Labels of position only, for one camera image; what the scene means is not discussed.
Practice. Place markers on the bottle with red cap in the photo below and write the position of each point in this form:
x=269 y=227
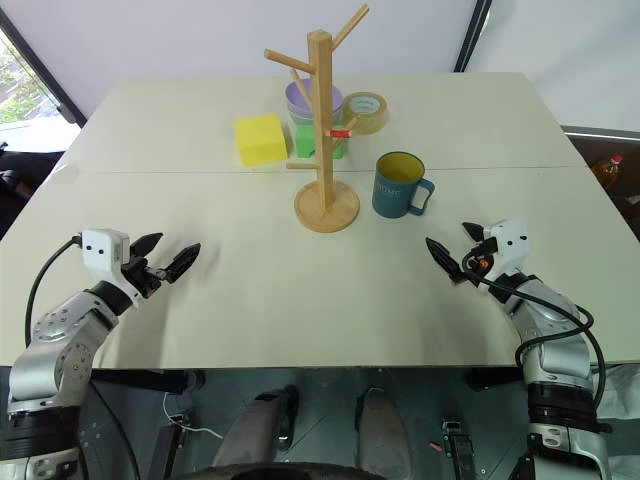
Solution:
x=607 y=172

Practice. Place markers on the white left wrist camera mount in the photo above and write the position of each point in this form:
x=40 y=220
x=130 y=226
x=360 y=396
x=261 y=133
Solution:
x=100 y=250

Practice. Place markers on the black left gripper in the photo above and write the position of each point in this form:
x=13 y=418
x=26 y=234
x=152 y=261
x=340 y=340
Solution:
x=142 y=277

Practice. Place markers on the green foam block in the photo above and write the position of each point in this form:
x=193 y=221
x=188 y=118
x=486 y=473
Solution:
x=304 y=142

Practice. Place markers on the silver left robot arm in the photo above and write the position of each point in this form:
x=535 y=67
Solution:
x=55 y=325

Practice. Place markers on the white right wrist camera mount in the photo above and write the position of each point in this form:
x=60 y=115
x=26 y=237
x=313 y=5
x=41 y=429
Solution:
x=512 y=242

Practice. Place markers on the black window frame bar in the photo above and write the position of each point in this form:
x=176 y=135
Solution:
x=45 y=70

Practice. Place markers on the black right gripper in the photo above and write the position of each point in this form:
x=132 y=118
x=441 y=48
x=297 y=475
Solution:
x=480 y=262

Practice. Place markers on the yellow foam block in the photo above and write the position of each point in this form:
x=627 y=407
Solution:
x=260 y=140

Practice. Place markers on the teal mug with yellow inside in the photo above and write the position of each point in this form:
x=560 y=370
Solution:
x=395 y=192

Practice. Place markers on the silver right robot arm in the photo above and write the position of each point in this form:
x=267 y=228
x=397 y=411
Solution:
x=550 y=312

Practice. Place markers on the black table frame bar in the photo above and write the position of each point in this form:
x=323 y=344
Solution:
x=145 y=381

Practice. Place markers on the brown packing tape roll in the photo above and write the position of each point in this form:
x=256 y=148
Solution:
x=372 y=120

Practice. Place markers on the wooden mug tree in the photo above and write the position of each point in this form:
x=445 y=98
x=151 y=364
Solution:
x=322 y=150

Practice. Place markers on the black screen frame pole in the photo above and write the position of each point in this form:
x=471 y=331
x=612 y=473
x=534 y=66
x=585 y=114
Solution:
x=472 y=35

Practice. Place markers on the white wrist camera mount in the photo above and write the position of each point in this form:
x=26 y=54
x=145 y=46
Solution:
x=100 y=250
x=512 y=242

